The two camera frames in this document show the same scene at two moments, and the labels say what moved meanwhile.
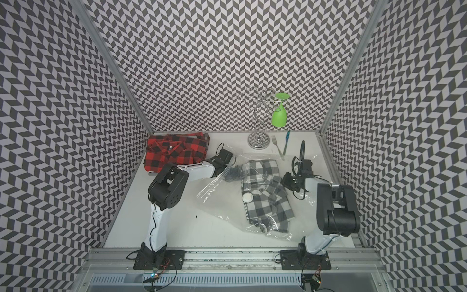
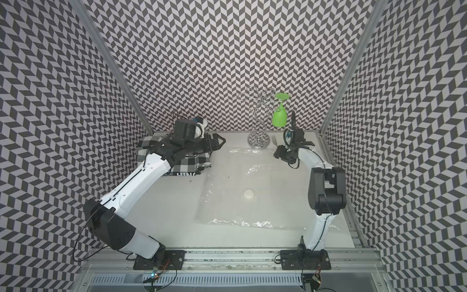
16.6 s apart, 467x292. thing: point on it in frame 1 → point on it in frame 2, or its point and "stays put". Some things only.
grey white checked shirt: [270, 207] → [189, 165]
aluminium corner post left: [81, 8] stays put
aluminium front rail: [358, 259] stays put
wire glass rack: [258, 141] stays put
